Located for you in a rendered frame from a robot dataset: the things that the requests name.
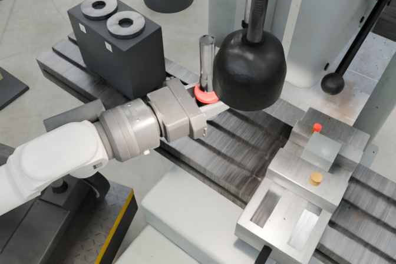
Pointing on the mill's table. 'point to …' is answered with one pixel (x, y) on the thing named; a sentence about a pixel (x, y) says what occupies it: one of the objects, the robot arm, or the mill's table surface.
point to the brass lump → (316, 178)
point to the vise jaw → (330, 181)
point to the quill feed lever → (332, 85)
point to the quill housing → (297, 20)
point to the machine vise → (337, 129)
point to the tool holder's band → (204, 95)
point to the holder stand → (119, 44)
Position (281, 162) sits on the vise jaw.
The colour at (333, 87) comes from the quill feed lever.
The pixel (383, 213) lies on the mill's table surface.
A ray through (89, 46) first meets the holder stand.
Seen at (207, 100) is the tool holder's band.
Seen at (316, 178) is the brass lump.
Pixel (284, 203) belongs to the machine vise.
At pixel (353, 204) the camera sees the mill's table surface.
